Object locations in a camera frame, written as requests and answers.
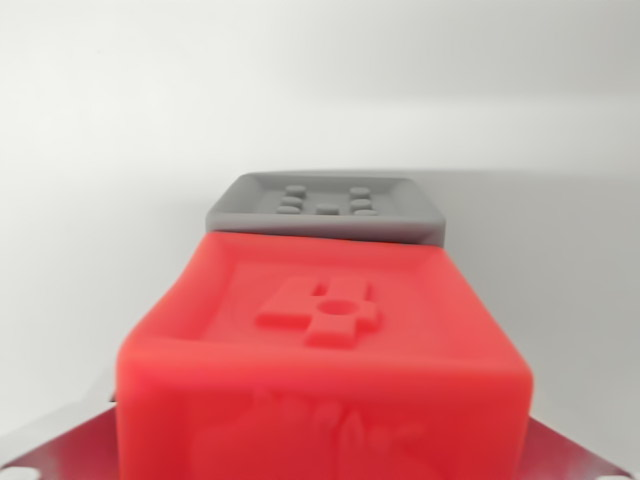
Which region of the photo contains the black-padded silver gripper left finger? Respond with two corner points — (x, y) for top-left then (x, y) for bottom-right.
(0, 394), (124, 480)

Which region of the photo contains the grey embossed rubber cube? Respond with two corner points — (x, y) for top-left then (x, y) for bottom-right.
(205, 171), (448, 250)

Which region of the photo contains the red embossed rubber cube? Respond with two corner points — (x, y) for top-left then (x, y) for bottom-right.
(113, 230), (534, 480)

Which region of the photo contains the black-padded silver gripper right finger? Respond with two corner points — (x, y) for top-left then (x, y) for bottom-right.
(516, 414), (640, 480)

